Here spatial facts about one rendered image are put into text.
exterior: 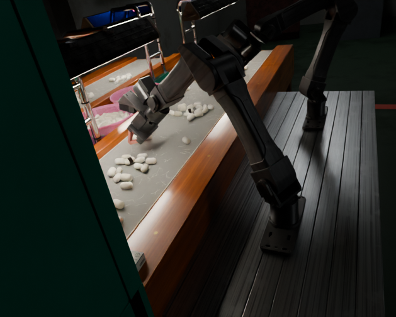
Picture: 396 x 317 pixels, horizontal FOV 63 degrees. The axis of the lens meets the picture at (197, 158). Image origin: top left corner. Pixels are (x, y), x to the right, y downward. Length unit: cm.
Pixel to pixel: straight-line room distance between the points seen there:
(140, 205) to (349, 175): 57
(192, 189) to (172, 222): 12
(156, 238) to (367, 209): 49
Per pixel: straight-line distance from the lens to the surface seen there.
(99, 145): 113
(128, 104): 102
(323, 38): 122
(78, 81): 112
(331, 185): 93
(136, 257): 62
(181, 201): 75
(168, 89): 87
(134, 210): 80
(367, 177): 98
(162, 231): 68
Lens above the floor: 120
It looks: 29 degrees down
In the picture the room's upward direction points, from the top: 10 degrees counter-clockwise
